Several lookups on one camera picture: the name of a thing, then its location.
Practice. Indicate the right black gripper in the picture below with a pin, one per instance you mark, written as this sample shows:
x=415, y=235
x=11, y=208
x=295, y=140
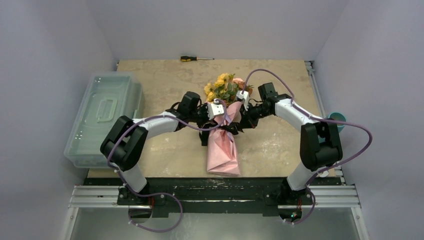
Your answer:
x=247, y=115

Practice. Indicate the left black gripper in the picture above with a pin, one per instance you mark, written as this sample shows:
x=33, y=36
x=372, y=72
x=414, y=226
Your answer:
x=204, y=107

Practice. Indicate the black printed ribbon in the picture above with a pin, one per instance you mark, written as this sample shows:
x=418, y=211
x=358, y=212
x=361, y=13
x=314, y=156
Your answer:
x=234, y=128

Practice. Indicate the flower bouquet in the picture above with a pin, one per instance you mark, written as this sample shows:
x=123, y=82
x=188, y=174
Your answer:
x=225, y=88

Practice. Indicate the pink wrapping paper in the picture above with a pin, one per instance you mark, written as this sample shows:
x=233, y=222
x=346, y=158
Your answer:
x=222, y=154

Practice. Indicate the clear plastic storage box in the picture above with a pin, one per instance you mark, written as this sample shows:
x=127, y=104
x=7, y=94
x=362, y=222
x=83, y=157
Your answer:
x=108, y=96

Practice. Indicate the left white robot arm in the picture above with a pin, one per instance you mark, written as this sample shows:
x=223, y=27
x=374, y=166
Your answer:
x=124, y=143

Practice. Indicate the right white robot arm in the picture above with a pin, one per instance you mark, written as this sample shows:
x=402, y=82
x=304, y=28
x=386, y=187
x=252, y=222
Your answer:
x=320, y=144

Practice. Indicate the teal vase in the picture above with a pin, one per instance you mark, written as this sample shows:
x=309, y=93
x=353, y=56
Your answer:
x=337, y=116

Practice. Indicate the yellow black screwdriver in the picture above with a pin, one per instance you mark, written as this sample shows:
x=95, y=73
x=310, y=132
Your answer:
x=186, y=58

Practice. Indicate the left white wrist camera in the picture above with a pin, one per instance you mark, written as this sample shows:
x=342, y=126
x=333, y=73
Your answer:
x=216, y=108

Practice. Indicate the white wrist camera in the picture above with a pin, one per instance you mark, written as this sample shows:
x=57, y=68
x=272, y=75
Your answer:
x=243, y=97
x=216, y=108

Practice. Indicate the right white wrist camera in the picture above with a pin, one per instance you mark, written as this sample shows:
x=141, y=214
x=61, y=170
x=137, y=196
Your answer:
x=243, y=97

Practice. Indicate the black aluminium base frame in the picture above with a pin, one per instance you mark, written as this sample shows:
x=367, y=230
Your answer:
x=245, y=195

